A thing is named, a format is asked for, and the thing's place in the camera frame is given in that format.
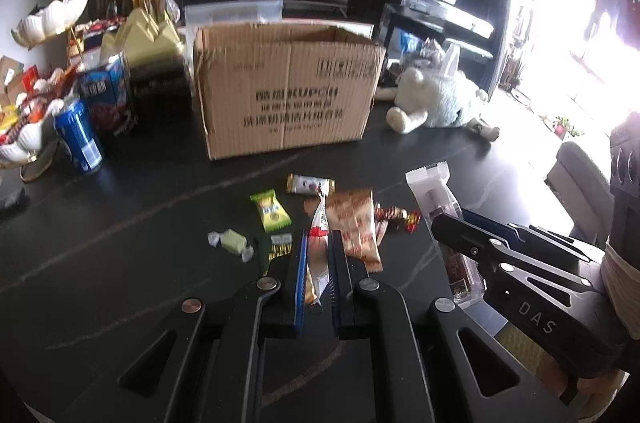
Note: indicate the clear long snack bar packet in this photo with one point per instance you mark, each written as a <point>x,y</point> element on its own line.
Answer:
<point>429,186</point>

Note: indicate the gold white snack packet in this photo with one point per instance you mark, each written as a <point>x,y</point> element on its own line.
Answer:
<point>309,185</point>

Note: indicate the white plush sheep toy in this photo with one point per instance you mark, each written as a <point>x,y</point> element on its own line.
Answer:
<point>433,92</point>

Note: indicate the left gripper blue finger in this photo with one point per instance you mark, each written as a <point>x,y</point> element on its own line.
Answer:
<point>557,250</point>

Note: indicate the yellow mountain shaped ornament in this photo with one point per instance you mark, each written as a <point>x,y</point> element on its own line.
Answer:
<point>141,40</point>

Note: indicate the white shell snack bowl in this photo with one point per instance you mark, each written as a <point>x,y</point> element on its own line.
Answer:
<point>29,106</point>
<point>48,22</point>

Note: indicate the orange patterned snack packet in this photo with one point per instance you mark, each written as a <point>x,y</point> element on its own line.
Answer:
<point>351,213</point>

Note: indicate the blue soda can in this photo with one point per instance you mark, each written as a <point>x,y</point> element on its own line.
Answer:
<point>76,134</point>

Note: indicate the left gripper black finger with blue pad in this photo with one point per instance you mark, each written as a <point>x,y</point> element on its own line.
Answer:
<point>203,362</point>
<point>431,362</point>

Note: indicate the white red snack stick packet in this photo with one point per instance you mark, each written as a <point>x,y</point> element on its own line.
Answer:
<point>317,249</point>

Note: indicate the red gold wrapped candy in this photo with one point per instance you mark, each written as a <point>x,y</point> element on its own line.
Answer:
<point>394,218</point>

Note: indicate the white shell snack bowl lower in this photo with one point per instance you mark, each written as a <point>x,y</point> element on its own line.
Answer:
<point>29,106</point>

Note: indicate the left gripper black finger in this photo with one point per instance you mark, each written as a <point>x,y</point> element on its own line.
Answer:
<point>567,315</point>

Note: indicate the blue snack canister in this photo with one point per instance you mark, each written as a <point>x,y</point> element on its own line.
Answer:
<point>105,90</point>

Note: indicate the black tissue box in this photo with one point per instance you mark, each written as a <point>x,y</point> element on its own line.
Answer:
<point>161,96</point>

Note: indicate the brown cardboard box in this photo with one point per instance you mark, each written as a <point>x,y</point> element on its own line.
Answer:
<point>271,87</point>

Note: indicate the dark green snack packet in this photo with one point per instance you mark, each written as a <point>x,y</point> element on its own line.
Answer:
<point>271,246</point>

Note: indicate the pale green wrapped candy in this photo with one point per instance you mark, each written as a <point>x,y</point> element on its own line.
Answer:
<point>233,242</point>

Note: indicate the green yellow candy packet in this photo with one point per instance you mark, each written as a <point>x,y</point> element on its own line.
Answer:
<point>271,212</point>

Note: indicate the clear plastic zip bag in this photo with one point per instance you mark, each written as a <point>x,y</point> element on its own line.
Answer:
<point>224,23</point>

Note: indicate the grey chair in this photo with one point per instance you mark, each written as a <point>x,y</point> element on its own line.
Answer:
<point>584,193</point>

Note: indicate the white shell snack bowl upper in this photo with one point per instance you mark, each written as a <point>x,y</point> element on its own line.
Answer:
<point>48,22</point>

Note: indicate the black upright piano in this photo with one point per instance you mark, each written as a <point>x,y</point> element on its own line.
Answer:
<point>469,23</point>

